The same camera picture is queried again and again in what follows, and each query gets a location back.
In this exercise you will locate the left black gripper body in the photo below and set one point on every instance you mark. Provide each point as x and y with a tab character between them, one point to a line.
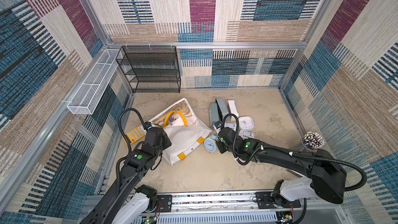
165	143

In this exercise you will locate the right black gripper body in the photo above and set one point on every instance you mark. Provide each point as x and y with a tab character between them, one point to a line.
224	137

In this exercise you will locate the light blue twin-bell clock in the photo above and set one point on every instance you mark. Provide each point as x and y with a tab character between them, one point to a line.
210	143

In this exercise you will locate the small white gadget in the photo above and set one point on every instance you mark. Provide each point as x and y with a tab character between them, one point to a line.
231	126

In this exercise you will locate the white canvas tote bag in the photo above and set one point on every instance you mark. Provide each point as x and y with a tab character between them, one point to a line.
184	129

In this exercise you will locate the teal digital clock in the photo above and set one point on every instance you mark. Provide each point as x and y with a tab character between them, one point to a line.
213	114

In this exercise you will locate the white square alarm clock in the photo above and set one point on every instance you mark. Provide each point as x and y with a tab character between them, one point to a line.
246	123

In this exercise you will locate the grey white device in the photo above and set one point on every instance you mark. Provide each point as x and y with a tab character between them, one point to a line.
222	108

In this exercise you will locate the white cube digital clock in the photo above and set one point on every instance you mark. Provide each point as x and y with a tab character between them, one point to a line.
232	107

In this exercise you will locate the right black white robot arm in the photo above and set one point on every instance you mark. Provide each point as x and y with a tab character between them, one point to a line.
322	176

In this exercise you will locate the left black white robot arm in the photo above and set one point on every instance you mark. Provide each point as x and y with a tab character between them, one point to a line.
130	170

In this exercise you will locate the yellow calculator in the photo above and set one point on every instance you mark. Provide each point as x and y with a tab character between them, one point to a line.
136	134

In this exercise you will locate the black mesh shelf rack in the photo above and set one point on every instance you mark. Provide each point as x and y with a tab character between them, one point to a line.
150	68

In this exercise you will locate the cup of pencils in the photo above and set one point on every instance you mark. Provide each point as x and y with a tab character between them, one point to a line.
312	141

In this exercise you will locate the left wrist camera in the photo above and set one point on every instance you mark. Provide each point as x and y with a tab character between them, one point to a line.
147	125

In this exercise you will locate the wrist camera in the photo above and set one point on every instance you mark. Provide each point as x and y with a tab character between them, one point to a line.
147	125
217	126

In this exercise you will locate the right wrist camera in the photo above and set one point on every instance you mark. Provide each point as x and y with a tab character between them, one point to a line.
217	126

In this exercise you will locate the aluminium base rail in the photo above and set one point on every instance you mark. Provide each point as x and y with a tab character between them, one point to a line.
238	207

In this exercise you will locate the white wire mesh basket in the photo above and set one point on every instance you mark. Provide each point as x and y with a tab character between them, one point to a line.
89	93

